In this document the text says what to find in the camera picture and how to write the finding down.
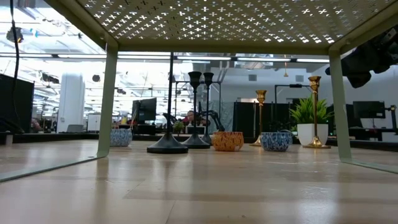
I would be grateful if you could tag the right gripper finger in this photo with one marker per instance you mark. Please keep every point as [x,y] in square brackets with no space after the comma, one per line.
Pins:
[348,67]

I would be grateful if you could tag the gold candlestick holder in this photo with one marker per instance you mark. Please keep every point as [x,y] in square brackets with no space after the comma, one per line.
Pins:
[316,143]
[261,96]

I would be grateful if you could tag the silver tealight candle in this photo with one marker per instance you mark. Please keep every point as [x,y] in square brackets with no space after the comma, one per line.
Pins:
[276,142]

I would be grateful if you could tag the orange patterned candle tin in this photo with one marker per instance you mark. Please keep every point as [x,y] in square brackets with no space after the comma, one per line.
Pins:
[228,141]

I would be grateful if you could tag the black candlestick holder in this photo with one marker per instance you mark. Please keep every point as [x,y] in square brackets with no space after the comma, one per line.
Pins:
[168,146]
[195,142]
[207,93]

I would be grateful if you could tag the white tealight candle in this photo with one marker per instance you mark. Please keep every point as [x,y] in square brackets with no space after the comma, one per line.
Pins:
[122,138]

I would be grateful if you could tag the black background robot arm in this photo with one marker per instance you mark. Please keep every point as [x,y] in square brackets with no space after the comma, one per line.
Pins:
[214,115]

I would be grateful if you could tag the ceiling light bar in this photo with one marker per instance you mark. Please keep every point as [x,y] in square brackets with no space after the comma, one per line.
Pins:
[203,58]
[25,55]
[312,60]
[263,59]
[143,57]
[81,56]

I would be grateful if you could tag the black background monitor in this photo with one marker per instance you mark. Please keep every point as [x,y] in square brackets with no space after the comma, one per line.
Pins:
[146,109]
[369,109]

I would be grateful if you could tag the hanging pendant lamp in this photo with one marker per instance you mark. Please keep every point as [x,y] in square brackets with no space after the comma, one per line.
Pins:
[285,73]

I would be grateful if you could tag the green plant in white pot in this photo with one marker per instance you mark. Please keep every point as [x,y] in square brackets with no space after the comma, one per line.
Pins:
[306,133]

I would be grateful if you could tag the black partition panel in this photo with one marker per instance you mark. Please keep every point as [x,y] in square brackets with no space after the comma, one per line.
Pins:
[18,102]
[245,119]

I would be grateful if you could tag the person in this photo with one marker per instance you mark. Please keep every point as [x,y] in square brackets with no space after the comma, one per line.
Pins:
[190,116]

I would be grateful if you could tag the small background plant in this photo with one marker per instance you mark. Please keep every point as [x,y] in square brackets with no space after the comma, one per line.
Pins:
[178,126]

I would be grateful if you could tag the white round column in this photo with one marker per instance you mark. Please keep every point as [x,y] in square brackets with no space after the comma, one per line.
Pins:
[71,102]

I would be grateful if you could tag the black aluminium table frame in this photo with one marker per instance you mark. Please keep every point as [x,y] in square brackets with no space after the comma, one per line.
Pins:
[62,137]

